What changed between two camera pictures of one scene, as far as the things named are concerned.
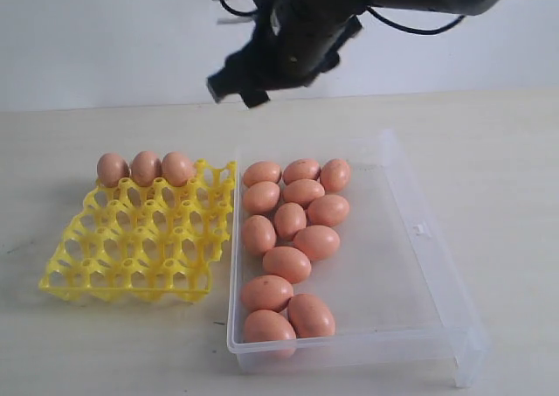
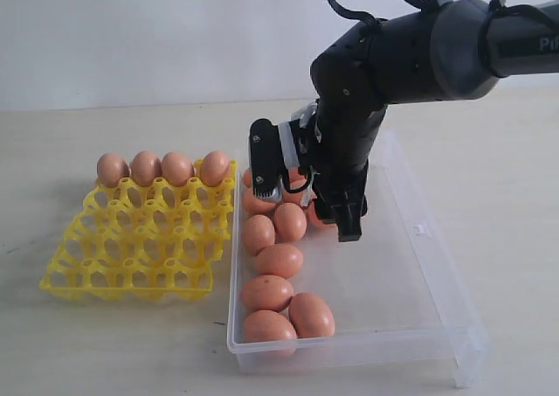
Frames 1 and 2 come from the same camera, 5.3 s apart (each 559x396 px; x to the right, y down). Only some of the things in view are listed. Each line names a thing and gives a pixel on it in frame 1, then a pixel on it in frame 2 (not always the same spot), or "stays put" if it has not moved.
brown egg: x=303 y=191 to x=296 y=178
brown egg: x=268 y=293 stays put
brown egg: x=177 y=169 stays put
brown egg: x=111 y=167 stays put
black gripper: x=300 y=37 to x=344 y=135
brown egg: x=145 y=168 stays put
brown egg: x=309 y=317 stays put
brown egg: x=316 y=243 to x=213 y=167
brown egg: x=261 y=198 stays put
